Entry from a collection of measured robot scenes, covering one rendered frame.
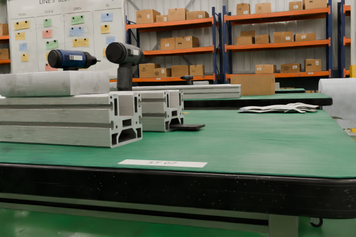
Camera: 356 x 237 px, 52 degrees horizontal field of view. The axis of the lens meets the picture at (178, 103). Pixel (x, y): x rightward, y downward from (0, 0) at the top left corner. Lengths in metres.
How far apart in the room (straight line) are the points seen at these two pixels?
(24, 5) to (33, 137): 4.06
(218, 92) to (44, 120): 1.77
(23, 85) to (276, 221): 0.47
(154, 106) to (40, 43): 3.82
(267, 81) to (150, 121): 2.03
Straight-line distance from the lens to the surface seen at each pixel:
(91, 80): 0.66
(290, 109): 1.16
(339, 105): 4.30
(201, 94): 2.36
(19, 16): 4.73
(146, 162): 0.47
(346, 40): 10.18
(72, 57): 1.21
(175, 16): 10.87
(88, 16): 4.20
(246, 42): 10.40
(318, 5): 10.48
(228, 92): 2.34
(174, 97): 0.81
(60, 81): 0.63
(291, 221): 0.48
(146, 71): 11.17
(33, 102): 0.68
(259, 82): 2.74
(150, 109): 0.76
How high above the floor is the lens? 0.88
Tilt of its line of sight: 3 degrees down
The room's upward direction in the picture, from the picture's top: 2 degrees counter-clockwise
